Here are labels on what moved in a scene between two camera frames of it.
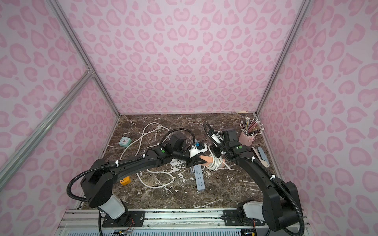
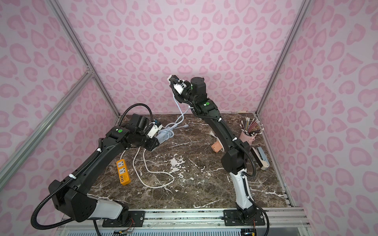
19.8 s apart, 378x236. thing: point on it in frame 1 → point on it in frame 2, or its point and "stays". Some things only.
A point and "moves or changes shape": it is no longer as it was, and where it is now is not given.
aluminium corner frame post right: (304, 8) stays
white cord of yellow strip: (143, 153) stays
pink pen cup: (245, 139) stays
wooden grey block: (262, 156) stays
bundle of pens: (252, 127) stays
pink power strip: (208, 161) moves or changes shape
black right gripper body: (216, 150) → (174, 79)
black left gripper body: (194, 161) → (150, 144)
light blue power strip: (199, 177) → (162, 134)
